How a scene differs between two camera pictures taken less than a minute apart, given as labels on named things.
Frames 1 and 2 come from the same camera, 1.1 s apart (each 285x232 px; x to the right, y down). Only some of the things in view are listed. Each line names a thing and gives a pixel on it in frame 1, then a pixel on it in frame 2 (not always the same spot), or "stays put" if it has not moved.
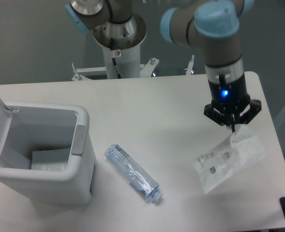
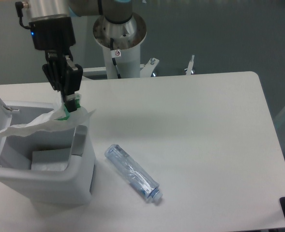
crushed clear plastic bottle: (133, 172) stays put
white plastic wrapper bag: (244, 149) → (57, 119)
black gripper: (227, 98) → (56, 36)
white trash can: (47, 154) stays put
